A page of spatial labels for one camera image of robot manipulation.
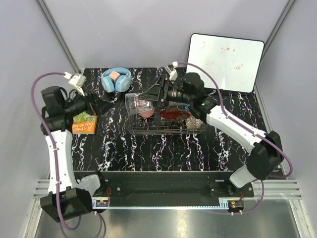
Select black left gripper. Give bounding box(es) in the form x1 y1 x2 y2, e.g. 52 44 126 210
63 85 115 117

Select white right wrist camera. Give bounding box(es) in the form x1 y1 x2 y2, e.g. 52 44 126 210
164 61 178 81

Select light blue headphones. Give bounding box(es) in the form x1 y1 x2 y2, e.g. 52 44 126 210
101 67 132 93

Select red floral plate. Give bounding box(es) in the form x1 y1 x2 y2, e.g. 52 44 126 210
159 108 190 121

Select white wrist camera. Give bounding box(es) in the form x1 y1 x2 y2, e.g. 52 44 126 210
64 72 86 96
164 61 178 81

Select pink plastic cup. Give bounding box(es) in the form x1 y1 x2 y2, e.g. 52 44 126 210
139 108 155 118

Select wire dish rack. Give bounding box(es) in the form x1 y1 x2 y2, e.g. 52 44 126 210
126 102 207 136

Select pink cube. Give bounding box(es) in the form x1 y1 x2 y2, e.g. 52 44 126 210
109 71 121 81

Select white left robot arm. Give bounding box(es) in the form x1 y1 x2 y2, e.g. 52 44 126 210
40 86 114 223

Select blue triangle-pattern bowl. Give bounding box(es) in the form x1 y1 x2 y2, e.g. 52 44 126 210
183 104 190 112

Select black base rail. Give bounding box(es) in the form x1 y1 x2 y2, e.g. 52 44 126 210
74 170 256 208

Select clear glass tumbler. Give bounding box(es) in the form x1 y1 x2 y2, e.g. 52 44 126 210
125 93 154 116

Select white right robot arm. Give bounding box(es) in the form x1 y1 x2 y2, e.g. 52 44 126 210
138 72 283 197

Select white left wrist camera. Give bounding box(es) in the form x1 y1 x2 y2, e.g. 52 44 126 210
64 72 86 96

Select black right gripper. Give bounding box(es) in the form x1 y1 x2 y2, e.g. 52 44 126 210
138 75 193 110

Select orange treehouse book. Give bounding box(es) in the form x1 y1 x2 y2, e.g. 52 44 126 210
72 112 98 134

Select white whiteboard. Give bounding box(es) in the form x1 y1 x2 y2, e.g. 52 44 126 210
188 33 264 93

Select brown floral-pattern bowl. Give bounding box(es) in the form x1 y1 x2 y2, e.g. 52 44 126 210
185 116 203 130

